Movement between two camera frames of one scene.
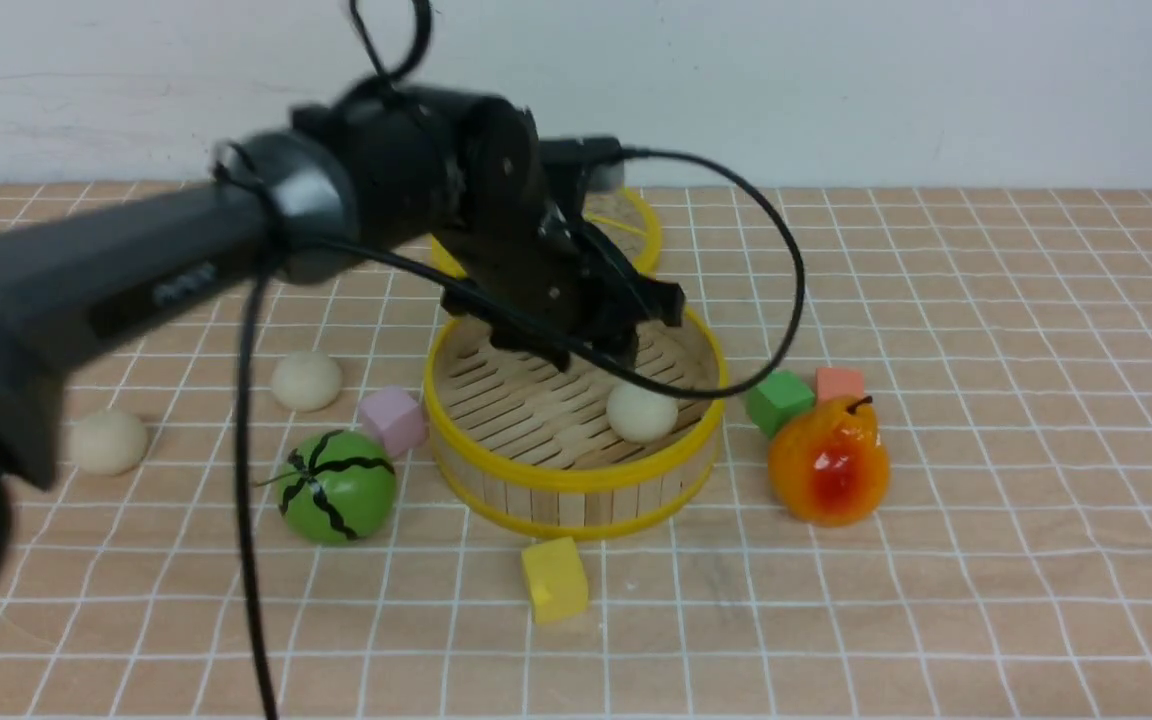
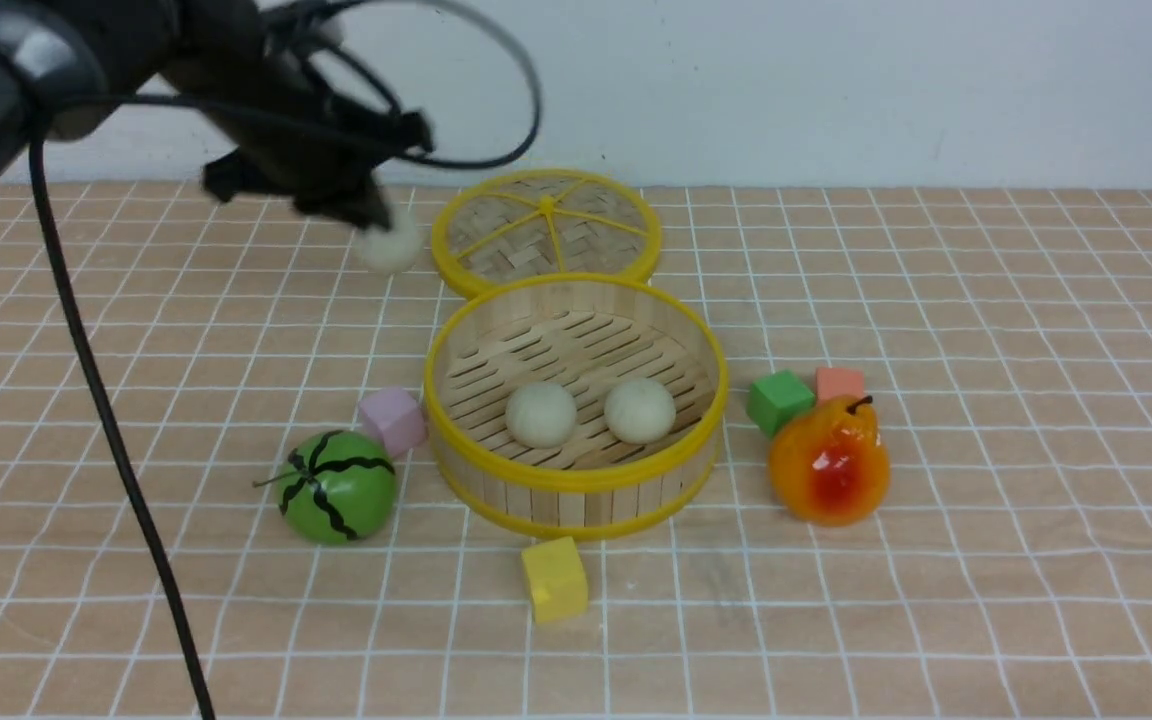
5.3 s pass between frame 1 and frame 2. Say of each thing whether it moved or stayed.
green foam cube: stayed
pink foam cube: stayed
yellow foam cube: stayed
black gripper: moved
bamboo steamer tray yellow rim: stayed
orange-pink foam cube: stayed
